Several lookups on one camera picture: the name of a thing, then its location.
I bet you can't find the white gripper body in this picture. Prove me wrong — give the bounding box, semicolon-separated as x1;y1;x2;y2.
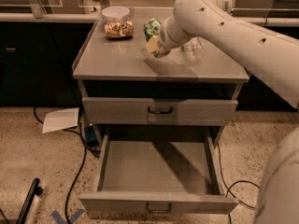
158;15;194;49

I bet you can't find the white paper sheet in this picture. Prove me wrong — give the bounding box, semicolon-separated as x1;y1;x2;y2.
42;107;79;133

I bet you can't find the black bar object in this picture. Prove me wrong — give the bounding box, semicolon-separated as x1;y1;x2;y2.
15;178;44;224

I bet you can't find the yellow taped gripper finger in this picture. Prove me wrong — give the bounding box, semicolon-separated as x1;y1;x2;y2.
146;35;161;53

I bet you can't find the black cable right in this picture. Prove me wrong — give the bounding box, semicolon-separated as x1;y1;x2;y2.
216;143;261;224

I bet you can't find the clear plastic bottle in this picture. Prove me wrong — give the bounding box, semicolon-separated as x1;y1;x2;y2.
181;37;204;63

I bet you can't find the black cable left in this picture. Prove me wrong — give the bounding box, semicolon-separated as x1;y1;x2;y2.
33;106;101;224

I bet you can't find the open middle drawer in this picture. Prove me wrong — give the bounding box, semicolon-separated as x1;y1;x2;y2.
80;134;239;215

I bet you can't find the grey metal drawer cabinet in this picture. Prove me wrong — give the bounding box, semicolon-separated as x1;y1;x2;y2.
73;7;249;138

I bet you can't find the blue power box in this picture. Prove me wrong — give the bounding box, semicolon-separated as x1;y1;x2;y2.
84;126;97;147

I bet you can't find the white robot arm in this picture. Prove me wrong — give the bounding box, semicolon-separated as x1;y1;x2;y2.
147;0;299;224

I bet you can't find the brown snack bag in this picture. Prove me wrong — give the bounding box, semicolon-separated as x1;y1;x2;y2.
104;21;134;39

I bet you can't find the green soda can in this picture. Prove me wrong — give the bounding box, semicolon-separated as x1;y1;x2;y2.
142;18;171;59

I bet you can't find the black cable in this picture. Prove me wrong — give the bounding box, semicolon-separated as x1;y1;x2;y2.
33;106;101;224
216;143;261;224

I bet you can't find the dark counter with cabinets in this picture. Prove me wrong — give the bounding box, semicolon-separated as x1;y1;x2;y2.
0;21;294;111

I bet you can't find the blue tape cross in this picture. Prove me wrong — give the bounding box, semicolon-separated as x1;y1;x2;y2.
50;208;86;224

